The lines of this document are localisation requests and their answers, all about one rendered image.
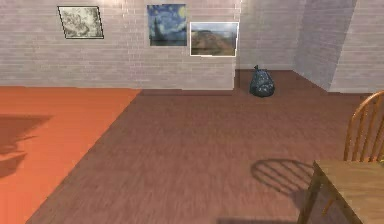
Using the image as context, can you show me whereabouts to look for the dark blue garbage bag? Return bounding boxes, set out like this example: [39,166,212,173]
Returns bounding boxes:
[249,64,276,98]

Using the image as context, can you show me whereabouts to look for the white framed landscape picture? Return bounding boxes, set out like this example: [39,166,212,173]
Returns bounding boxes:
[189,21,240,58]

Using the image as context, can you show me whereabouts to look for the blue starry night painting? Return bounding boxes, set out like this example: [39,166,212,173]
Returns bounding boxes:
[146,3,188,47]

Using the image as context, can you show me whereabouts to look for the grey sketch framed picture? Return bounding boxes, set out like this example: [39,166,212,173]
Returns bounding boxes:
[56,5,105,40]

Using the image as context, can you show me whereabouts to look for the orange wooden spindle chair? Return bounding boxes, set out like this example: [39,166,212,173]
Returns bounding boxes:
[321,90,384,216]

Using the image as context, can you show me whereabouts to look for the brown wooden table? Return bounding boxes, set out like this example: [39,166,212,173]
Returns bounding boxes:
[296,159,384,224]

